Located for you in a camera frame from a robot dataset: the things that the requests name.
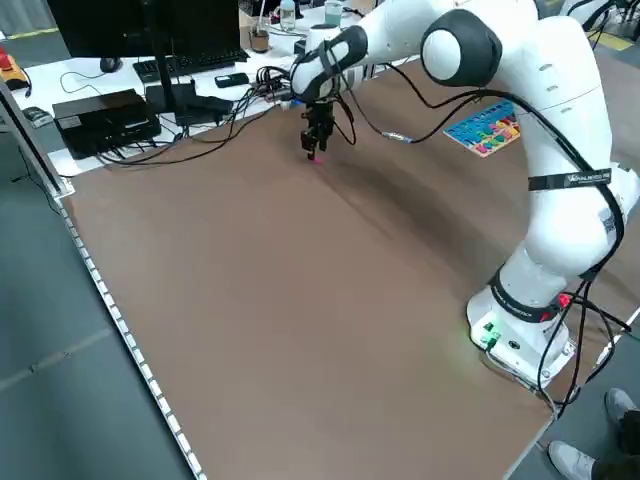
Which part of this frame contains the small black device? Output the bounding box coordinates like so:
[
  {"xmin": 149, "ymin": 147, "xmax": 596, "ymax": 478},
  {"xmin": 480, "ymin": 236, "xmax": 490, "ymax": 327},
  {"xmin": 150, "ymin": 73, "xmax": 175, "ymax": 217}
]
[{"xmin": 23, "ymin": 106, "xmax": 54, "ymax": 127}]

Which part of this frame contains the red emergency stop button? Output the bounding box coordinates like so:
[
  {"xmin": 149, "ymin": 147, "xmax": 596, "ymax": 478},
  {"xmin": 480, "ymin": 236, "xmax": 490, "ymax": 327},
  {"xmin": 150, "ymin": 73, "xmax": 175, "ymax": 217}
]
[{"xmin": 0, "ymin": 45, "xmax": 27, "ymax": 92}]

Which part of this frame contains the black computer box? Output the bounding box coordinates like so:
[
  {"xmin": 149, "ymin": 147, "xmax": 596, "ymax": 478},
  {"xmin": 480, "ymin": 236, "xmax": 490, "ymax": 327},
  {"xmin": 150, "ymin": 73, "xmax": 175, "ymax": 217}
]
[{"xmin": 51, "ymin": 88, "xmax": 163, "ymax": 161}]

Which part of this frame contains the blue wooden toy board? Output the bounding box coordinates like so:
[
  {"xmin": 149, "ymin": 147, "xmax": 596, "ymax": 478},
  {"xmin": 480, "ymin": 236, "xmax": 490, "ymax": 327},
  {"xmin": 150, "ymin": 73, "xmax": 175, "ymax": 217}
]
[{"xmin": 442, "ymin": 101, "xmax": 522, "ymax": 159}]

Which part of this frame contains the brown cup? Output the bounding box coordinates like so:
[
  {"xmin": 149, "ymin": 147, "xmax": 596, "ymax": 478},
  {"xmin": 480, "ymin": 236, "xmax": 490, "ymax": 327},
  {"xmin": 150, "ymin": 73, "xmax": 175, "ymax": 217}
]
[{"xmin": 248, "ymin": 28, "xmax": 272, "ymax": 54}]

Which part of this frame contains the black monitor stand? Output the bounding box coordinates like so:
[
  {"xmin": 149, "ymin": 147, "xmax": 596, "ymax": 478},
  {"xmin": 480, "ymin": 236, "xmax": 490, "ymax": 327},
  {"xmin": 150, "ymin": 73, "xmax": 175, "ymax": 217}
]
[{"xmin": 142, "ymin": 0, "xmax": 236, "ymax": 127}]

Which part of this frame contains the black handset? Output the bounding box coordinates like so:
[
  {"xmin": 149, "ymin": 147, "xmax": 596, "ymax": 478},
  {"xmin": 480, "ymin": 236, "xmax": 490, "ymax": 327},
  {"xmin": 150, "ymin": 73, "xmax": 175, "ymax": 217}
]
[{"xmin": 214, "ymin": 72, "xmax": 250, "ymax": 90}]

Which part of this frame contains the usb hub with plugs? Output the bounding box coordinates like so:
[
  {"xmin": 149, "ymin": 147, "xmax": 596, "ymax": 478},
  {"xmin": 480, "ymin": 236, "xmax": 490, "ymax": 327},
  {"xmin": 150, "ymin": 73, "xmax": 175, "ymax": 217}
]
[{"xmin": 255, "ymin": 66, "xmax": 295, "ymax": 104}]

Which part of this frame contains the black keyboard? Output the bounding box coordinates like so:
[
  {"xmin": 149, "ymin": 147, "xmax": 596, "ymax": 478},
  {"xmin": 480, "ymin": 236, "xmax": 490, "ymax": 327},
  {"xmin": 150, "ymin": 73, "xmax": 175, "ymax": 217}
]
[{"xmin": 132, "ymin": 48, "xmax": 250, "ymax": 85}]

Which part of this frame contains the white side desk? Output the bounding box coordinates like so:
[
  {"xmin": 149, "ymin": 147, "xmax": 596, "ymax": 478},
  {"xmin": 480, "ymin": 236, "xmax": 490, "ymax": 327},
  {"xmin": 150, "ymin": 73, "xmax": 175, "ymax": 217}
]
[{"xmin": 0, "ymin": 0, "xmax": 389, "ymax": 179}]

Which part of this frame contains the aluminium frame post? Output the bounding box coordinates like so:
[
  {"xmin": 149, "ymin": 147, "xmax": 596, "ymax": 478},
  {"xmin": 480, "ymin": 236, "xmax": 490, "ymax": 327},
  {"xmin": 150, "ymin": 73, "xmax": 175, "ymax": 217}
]
[{"xmin": 0, "ymin": 74, "xmax": 77, "ymax": 197}]

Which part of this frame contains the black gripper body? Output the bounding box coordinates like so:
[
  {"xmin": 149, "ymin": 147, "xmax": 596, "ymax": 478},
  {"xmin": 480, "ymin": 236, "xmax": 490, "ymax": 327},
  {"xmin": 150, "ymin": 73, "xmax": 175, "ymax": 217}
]
[{"xmin": 301, "ymin": 98, "xmax": 336, "ymax": 133}]

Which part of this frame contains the black monitor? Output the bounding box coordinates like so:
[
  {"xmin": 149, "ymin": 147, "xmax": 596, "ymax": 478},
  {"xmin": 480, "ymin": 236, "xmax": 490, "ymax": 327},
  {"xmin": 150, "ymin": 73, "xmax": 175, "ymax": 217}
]
[{"xmin": 45, "ymin": 0, "xmax": 242, "ymax": 59}]

